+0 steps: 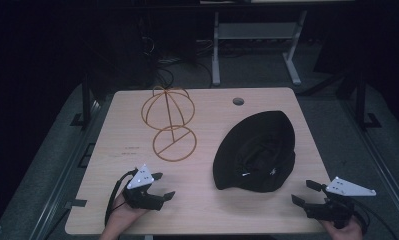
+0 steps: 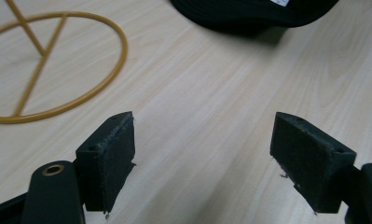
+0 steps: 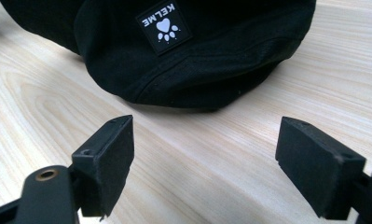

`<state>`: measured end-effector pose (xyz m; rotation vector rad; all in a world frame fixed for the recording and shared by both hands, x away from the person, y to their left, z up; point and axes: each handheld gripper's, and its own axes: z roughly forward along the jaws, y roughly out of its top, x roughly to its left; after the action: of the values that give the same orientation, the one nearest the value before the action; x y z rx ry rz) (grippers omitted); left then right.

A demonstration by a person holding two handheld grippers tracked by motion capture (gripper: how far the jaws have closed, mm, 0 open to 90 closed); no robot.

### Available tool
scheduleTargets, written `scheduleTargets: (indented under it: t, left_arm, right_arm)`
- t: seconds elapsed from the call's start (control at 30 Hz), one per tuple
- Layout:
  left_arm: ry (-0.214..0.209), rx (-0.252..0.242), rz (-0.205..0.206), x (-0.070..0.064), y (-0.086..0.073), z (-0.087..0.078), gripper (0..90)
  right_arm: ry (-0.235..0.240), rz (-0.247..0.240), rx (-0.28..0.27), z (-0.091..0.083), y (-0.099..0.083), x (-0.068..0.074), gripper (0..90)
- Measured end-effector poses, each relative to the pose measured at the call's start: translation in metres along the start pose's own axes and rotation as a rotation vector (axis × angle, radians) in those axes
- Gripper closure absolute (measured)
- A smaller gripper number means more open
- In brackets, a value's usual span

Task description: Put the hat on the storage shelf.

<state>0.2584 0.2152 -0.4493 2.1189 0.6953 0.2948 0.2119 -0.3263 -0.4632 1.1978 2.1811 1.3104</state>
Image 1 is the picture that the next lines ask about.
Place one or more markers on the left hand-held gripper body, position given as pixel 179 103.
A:
pixel 141 177

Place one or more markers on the person's left hand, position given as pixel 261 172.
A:
pixel 123 216

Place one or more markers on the person's right hand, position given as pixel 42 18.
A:
pixel 348 232

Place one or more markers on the black metal stand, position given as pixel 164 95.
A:
pixel 85 100
pixel 362 100

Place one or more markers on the black tape strip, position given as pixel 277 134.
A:
pixel 76 202

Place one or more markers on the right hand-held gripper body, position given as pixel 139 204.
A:
pixel 348 189

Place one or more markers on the white metal desk frame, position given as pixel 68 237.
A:
pixel 257 30

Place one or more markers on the black bucket hat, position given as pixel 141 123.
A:
pixel 253 153

